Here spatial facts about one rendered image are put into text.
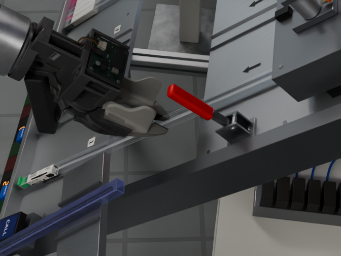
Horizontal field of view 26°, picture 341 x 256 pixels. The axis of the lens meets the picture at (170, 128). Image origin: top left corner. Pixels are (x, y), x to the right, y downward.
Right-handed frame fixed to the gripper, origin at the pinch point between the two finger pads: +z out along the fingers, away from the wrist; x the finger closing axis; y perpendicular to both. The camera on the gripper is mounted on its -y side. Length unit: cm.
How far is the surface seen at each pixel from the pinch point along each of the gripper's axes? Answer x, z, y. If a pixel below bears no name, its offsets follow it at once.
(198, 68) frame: 60, 33, -52
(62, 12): 35.5, -8.6, -28.9
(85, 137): 4.7, -3.2, -16.6
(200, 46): 93, 48, -79
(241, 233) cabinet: 1.7, 28.1, -19.6
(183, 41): 94, 43, -82
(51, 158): 3.6, -5.1, -24.1
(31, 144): 7.5, -7.5, -29.1
